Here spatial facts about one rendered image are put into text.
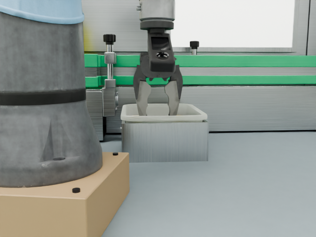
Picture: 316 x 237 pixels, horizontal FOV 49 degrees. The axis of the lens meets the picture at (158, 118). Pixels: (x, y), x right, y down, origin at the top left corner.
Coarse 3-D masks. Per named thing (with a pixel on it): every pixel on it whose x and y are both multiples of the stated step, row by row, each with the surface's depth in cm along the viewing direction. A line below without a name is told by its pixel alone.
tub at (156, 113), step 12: (132, 108) 86; (156, 108) 87; (168, 108) 87; (180, 108) 87; (192, 108) 80; (132, 120) 66; (144, 120) 66; (156, 120) 66; (168, 120) 66; (180, 120) 66; (192, 120) 67
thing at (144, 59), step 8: (144, 24) 70; (152, 24) 69; (160, 24) 69; (168, 24) 70; (152, 32) 71; (160, 32) 71; (144, 56) 70; (144, 64) 70; (144, 72) 71; (152, 72) 71; (160, 72) 71; (168, 72) 71
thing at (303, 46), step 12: (300, 0) 113; (312, 0) 113; (300, 12) 114; (312, 12) 114; (300, 24) 114; (312, 24) 115; (300, 36) 115; (312, 36) 115; (300, 48) 115; (312, 48) 116; (252, 84) 116; (264, 84) 116; (276, 84) 117
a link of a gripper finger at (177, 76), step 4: (176, 68) 71; (176, 72) 72; (180, 72) 72; (172, 76) 72; (176, 76) 72; (180, 76) 72; (172, 80) 72; (176, 80) 72; (180, 80) 72; (180, 84) 72; (180, 88) 72; (180, 92) 72; (180, 96) 72
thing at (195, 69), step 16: (128, 64) 93; (176, 64) 94; (192, 64) 94; (208, 64) 95; (224, 64) 95; (240, 64) 95; (256, 64) 96; (272, 64) 96; (288, 64) 96; (304, 64) 97; (128, 80) 94; (160, 80) 94; (192, 80) 95; (208, 80) 95; (224, 80) 96; (240, 80) 96; (256, 80) 96; (272, 80) 97; (288, 80) 97; (304, 80) 97
